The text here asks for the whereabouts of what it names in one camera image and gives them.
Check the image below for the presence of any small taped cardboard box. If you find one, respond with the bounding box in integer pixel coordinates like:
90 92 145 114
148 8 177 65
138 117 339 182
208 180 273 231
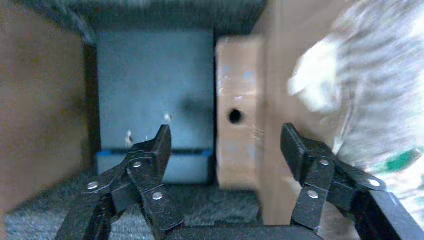
214 35 267 192

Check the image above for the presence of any grey block with blue stripe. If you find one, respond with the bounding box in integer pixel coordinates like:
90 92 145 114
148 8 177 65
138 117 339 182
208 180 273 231
95 29 216 186

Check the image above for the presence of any large open cardboard carton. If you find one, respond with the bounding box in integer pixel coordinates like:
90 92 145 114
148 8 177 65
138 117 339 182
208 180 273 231
0 0 424 240

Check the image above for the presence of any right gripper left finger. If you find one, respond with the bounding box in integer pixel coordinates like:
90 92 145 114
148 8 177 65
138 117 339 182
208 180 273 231
54 124 186 240

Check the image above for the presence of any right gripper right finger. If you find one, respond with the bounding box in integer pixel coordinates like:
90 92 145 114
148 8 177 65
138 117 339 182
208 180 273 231
280 122 387 231

